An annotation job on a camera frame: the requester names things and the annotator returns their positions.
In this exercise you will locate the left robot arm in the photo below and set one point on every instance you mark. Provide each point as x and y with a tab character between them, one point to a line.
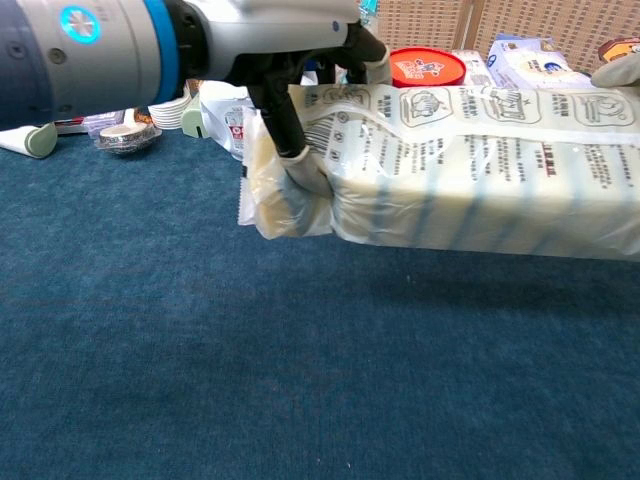
85	55

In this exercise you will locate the white plastic tub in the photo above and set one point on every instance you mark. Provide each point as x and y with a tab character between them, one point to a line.
225	120

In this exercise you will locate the red lid noodle cup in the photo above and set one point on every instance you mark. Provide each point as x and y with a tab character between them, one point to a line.
427	67

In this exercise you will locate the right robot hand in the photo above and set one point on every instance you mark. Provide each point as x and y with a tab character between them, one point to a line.
617	67

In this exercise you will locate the small clear purple box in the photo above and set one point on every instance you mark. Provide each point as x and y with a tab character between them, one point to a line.
105	120

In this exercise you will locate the white red flat box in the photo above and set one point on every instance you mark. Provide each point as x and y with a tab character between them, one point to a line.
70	125

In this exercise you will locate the blue table cloth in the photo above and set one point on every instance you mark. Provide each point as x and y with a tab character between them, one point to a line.
250	350

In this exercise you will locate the white long carton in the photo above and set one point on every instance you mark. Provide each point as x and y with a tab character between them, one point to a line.
475	67

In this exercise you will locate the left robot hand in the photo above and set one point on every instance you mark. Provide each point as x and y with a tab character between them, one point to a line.
280	30

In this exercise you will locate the pale blue tissue pack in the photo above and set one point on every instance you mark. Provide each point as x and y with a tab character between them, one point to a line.
535	62

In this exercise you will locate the white plastic sponge pack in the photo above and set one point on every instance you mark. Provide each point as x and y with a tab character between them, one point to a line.
450	175

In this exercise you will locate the Hello Panda biscuit box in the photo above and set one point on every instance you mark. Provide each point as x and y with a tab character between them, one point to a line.
620	50

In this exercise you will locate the teal snack bag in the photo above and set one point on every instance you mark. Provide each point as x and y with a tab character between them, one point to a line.
369	12

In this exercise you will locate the pale green holder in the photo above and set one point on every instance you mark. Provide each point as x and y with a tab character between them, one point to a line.
192	122

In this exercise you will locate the rattan folding screen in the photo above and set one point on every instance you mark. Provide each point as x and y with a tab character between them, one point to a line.
525	22

